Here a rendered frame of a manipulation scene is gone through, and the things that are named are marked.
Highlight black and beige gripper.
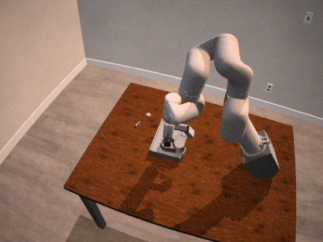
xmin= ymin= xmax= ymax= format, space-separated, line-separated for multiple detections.
xmin=162 ymin=122 xmax=175 ymax=147

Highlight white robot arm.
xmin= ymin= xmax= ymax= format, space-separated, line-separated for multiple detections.
xmin=163 ymin=34 xmax=271 ymax=158

